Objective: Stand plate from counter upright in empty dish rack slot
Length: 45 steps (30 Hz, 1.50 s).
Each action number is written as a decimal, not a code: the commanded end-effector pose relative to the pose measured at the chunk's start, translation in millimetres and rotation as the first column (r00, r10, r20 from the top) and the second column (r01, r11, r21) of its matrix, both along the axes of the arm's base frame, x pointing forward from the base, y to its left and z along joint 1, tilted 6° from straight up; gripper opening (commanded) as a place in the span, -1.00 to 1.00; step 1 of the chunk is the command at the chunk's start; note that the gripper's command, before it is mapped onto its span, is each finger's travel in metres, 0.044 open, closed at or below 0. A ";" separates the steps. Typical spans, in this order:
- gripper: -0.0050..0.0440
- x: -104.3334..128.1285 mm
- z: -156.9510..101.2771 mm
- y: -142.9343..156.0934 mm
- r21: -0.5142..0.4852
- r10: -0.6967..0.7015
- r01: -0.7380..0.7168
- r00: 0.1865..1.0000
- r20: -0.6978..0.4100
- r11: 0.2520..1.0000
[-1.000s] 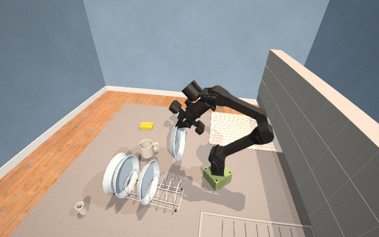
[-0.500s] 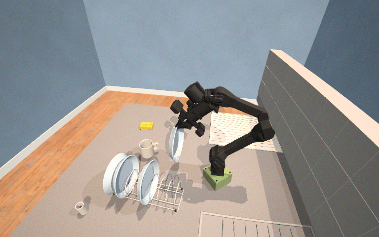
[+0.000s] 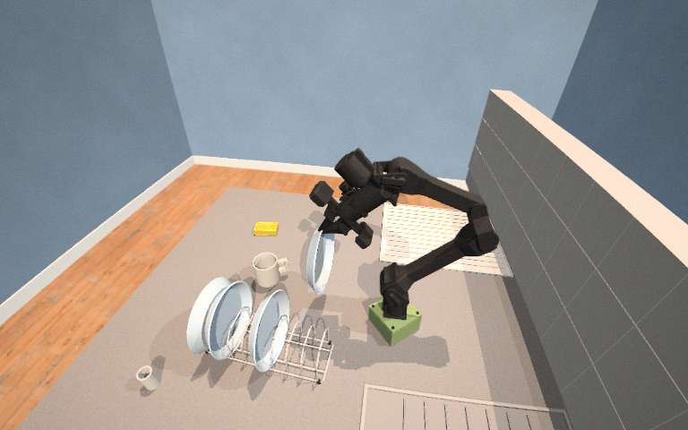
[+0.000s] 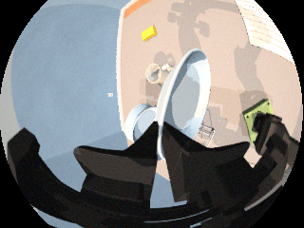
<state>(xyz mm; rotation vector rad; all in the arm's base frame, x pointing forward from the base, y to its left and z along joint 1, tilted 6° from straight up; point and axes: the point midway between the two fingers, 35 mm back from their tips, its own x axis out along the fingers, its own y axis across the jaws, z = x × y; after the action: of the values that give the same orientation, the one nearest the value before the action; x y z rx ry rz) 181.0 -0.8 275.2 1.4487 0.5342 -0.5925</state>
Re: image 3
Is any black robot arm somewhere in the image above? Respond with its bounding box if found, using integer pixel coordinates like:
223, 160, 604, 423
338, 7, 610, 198
334, 148, 499, 320

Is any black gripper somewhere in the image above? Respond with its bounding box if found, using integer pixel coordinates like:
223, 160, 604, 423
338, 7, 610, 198
309, 181, 374, 249

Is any grey tiled splashback panel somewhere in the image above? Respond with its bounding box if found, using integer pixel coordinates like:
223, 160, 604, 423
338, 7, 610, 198
465, 90, 688, 430

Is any pale grey cylindrical cup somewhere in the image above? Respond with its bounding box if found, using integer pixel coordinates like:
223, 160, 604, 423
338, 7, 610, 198
136, 366, 160, 391

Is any yellow sponge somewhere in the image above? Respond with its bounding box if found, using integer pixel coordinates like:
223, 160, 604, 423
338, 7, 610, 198
254, 222, 279, 236

